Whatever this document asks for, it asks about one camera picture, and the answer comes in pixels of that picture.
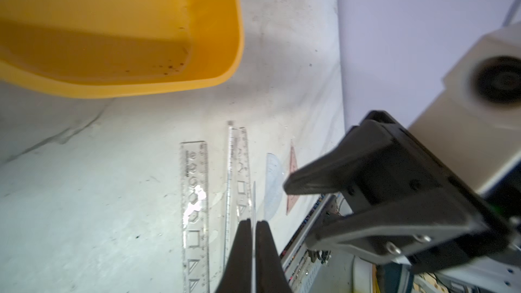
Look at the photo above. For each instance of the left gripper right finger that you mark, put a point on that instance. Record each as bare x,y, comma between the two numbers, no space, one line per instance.
270,276

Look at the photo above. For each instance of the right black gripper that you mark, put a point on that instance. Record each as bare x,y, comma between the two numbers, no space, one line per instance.
405,202

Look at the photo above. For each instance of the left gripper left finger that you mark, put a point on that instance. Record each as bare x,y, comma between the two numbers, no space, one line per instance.
237,277

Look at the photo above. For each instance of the clear stencil straight ruler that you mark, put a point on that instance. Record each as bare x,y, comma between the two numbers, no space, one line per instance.
194,212

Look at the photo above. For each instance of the clear thin straight ruler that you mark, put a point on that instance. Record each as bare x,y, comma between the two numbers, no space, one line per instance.
227,228

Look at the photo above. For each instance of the yellow plastic storage box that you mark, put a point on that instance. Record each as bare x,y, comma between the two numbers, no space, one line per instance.
116,48

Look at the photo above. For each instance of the clear blue triangle ruler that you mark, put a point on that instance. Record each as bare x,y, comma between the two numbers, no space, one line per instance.
253,223

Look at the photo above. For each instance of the clear short stencil ruler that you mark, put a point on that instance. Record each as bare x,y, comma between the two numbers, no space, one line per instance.
242,172

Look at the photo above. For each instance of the pink triangle ruler right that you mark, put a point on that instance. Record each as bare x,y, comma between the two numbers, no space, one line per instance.
293,166

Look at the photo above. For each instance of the blue clear protractor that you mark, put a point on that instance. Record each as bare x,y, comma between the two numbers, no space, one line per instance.
273,186

